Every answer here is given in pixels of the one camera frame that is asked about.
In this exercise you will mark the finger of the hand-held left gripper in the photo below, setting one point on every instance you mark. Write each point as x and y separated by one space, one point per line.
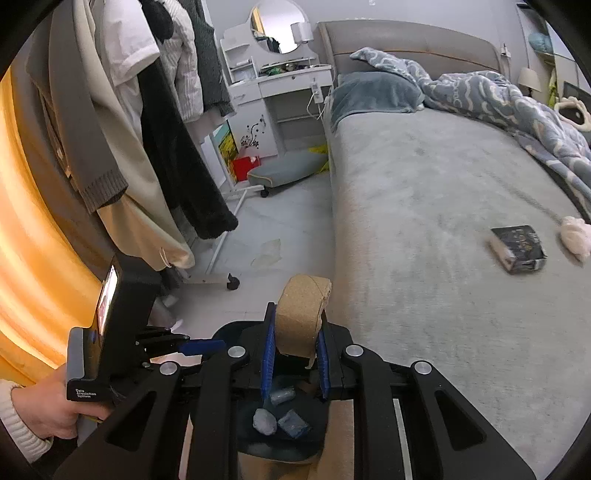
203 346

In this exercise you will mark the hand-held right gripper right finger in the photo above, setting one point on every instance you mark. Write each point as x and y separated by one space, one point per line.
323 364

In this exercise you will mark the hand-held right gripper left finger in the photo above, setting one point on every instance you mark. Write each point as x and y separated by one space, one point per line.
268 360

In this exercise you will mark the brown cardboard tube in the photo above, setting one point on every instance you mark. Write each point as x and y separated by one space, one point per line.
300 318

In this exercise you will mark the dark teal trash bin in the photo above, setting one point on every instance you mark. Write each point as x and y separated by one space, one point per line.
286 447

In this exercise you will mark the person's left forearm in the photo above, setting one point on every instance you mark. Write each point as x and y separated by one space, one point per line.
18 438

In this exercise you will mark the person's left hand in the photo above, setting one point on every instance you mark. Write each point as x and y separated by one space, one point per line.
51 406

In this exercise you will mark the blue-grey crumpled paper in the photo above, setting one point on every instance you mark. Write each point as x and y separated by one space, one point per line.
265 421
282 397
295 424

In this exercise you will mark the white clothes rack base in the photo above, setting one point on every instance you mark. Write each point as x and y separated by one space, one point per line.
210 278

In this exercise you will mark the cream coat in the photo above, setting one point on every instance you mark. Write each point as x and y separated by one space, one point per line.
138 221

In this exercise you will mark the orange curtain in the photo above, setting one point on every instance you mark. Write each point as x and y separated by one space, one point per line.
32 277

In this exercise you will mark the black fuzzy coat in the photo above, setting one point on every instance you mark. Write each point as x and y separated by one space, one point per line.
184 175

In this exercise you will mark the grey upholstered bed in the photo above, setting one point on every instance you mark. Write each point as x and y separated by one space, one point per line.
415 230

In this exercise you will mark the red box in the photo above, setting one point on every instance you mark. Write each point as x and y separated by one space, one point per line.
244 170

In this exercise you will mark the grey floor cushion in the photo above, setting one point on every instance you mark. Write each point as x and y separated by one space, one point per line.
286 168

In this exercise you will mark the yellow framed picture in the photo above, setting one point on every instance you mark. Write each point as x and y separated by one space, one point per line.
227 147

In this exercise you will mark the yellow plastic bag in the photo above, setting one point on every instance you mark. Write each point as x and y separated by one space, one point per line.
319 157

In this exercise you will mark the grey coat with knit cuffs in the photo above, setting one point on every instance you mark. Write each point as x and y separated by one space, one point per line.
69 92

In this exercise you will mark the black box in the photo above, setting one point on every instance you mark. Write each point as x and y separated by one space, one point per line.
521 249

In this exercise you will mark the white striped padded jacket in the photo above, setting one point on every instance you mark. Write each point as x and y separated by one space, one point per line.
184 69

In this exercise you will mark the grey-green knit garment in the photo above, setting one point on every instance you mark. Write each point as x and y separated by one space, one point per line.
212 69

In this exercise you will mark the white shirt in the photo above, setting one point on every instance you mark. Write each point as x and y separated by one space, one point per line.
127 55

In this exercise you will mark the white dressing table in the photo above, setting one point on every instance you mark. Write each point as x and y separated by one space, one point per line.
286 92

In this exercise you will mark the blue-grey fleece pillow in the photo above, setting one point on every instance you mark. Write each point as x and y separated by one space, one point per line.
374 97

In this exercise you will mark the white crumpled cloth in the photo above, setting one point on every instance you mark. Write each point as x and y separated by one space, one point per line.
575 237

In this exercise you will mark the blue patterned blanket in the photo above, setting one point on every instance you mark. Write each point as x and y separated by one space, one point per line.
485 97

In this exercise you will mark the round mirror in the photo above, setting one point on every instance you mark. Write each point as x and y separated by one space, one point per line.
277 23

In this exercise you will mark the bedside table lamp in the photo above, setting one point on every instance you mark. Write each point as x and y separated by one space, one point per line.
529 78

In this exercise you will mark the white plush toy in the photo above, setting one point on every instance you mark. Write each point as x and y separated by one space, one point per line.
572 113

